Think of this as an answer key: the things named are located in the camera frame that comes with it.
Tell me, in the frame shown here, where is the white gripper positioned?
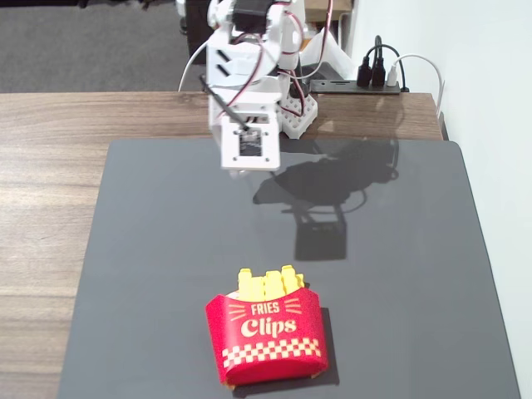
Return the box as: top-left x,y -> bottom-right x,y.
206,31 -> 284,178

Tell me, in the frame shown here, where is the white gridded robot base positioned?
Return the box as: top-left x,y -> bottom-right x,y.
277,89 -> 319,139

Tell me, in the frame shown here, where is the dark grey mat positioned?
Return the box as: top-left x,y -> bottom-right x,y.
56,139 -> 523,399

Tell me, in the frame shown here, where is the black power strip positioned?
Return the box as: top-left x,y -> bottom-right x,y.
308,79 -> 402,95

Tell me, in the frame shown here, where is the white paper bag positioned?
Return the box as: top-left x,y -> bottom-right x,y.
298,27 -> 355,82

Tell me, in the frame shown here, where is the black cabinet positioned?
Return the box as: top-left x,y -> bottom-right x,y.
182,0 -> 215,64

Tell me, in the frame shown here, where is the red fries clips box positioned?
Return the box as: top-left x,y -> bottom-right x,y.
204,288 -> 330,390

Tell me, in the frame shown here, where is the brown cardboard box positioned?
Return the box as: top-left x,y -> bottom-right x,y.
303,0 -> 355,13

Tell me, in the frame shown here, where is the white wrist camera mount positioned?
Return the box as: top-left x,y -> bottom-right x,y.
219,115 -> 281,172

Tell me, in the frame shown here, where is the black camera cable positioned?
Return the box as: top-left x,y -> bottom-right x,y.
198,73 -> 252,135

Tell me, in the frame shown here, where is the thin white cable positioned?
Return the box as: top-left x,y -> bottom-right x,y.
178,40 -> 209,93

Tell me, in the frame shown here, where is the red black servo wire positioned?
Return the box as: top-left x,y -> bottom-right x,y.
288,0 -> 334,82

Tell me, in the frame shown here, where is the white plug with cable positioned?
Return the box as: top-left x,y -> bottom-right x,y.
386,53 -> 446,120

